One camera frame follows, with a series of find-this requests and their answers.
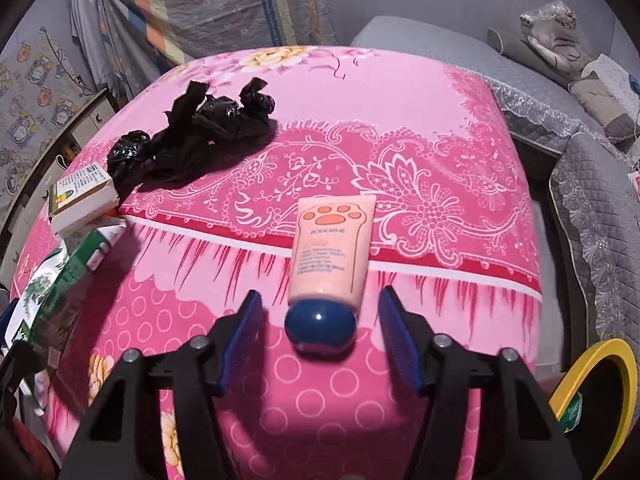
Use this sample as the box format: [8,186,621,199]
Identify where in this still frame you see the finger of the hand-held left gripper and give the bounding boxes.
[0,304,36,401]

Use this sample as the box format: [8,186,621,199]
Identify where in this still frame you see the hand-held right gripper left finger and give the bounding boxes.
[60,290,263,480]

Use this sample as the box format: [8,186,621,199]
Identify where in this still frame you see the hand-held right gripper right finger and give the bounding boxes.
[377,285,583,480]

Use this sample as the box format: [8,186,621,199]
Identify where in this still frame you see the leaf print green pack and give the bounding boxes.
[10,247,68,346]

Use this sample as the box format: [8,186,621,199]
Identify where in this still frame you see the green white wipes pack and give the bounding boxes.
[47,225,127,322]

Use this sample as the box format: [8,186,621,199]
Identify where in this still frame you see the pink tube with blue cap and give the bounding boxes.
[285,195,377,358]

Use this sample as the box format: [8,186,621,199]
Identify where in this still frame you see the large white green tissue pack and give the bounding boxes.
[557,392,584,434]

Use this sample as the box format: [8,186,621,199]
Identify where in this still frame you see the yellow trash bin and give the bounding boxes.
[547,338,632,461]

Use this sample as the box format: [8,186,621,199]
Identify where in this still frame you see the green paper box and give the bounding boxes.
[48,164,121,235]

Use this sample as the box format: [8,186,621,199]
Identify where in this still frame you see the small black plastic bag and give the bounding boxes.
[106,130,151,181]

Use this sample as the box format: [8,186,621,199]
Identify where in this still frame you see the large black plastic bag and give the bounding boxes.
[142,77,277,188]

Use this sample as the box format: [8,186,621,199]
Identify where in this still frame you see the white low cabinet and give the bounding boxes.
[0,87,126,261]

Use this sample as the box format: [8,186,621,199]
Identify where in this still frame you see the pink floral blanket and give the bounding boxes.
[10,45,543,480]

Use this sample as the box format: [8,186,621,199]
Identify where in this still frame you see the cartoon printed cloth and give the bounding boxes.
[0,27,96,216]

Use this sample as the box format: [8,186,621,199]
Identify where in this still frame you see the grey quilted sofa cover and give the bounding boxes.
[549,132,640,357]

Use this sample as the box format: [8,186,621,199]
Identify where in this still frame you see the grey square cushion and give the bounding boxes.
[570,77,639,144]

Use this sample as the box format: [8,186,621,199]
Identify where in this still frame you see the plain grey cloth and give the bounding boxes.
[70,0,126,92]

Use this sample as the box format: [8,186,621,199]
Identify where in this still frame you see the grey long pillow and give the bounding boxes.
[487,27,571,89]

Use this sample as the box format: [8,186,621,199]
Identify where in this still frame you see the striped floral cloth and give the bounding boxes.
[97,0,338,69]

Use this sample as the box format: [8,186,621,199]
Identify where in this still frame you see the tiger plush toy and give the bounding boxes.
[520,0,598,78]

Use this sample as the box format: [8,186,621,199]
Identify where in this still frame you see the white patterned cushion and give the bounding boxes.
[582,54,640,111]

